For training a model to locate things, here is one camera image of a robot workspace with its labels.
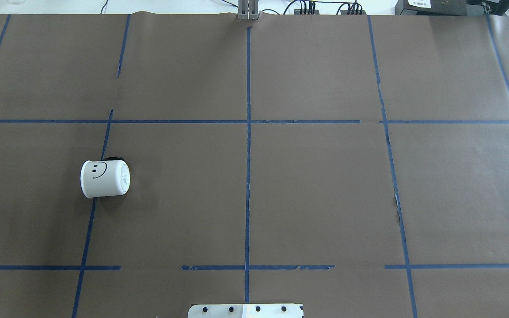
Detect white smiley face mug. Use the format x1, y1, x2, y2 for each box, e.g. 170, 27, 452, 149
80, 156, 131, 199

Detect aluminium frame post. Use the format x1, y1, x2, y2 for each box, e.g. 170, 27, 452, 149
238, 0, 260, 20

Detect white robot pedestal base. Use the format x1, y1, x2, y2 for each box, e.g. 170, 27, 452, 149
187, 303, 304, 318

